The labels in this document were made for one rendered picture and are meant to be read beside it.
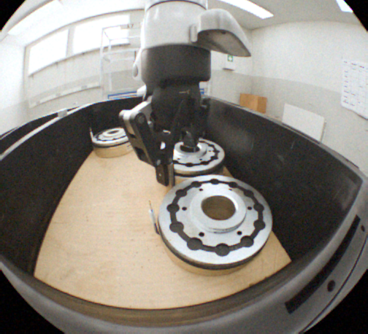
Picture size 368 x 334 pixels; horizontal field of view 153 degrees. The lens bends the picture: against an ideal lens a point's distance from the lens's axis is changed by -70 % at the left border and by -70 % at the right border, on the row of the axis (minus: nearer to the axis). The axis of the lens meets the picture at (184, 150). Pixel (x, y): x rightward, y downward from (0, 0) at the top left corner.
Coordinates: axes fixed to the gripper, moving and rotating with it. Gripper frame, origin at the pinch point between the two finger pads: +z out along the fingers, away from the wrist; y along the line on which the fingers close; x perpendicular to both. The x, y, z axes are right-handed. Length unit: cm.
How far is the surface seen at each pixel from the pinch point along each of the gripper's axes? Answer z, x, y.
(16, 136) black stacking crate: -6, -43, 26
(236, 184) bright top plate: -0.8, 8.2, 0.4
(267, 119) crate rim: -7.7, 9.7, -2.1
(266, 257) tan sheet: 2.1, 14.3, 5.7
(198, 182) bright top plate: -0.8, 4.6, 2.3
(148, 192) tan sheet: 2.2, -1.3, 4.6
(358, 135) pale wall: 9, 188, -221
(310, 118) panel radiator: 20, 95, -277
